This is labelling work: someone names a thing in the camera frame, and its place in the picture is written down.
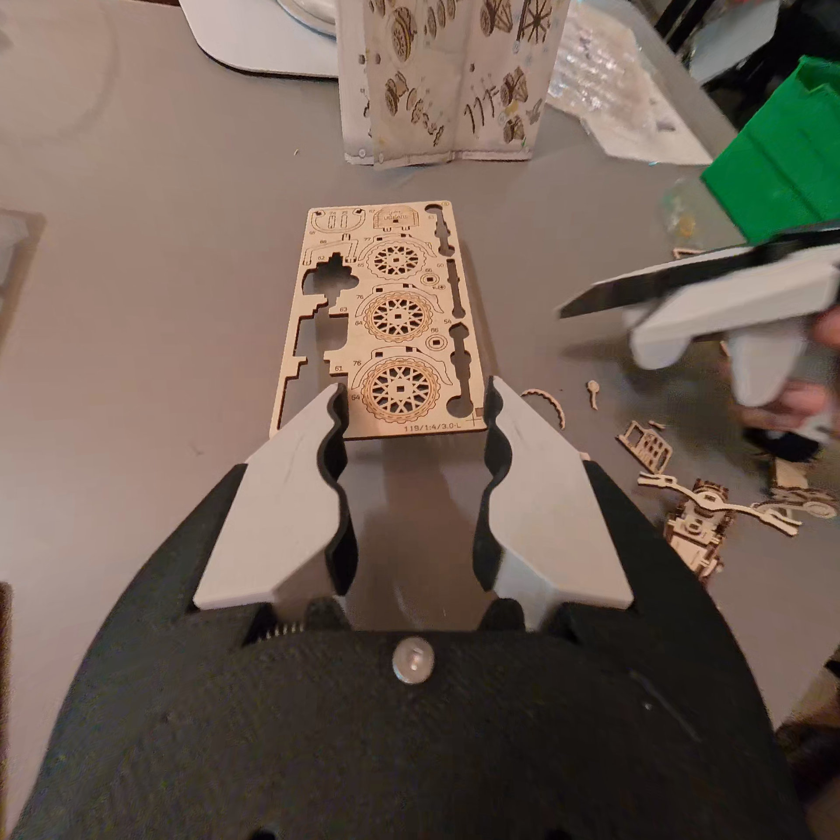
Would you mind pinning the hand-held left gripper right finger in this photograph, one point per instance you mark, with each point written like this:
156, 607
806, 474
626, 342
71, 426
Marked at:
558, 525

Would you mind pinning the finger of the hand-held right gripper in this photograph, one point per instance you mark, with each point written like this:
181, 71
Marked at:
722, 295
689, 272

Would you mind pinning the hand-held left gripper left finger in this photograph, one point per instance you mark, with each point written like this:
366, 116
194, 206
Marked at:
275, 525

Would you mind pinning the small clear plastic bag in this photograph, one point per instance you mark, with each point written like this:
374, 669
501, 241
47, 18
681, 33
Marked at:
686, 223

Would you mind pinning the wooden puzzle sheet with wheels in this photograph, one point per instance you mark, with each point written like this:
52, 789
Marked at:
407, 426

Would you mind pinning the grey desk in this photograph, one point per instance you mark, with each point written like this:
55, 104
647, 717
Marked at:
164, 262

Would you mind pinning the person's right hand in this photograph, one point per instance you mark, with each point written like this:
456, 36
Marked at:
794, 400

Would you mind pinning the toothed wooden arc piece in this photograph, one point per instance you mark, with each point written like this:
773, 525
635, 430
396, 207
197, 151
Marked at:
558, 408

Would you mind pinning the wooden grid piece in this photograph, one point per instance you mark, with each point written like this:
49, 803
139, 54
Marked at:
656, 453

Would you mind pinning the small wooden key piece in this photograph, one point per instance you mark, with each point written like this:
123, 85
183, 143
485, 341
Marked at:
593, 387

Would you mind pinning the green plastic bin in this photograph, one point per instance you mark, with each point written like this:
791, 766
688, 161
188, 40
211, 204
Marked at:
781, 157

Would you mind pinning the printed instruction booklet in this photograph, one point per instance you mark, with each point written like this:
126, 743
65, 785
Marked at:
446, 98

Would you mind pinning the white monitor stand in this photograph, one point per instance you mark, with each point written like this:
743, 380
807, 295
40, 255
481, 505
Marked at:
249, 39

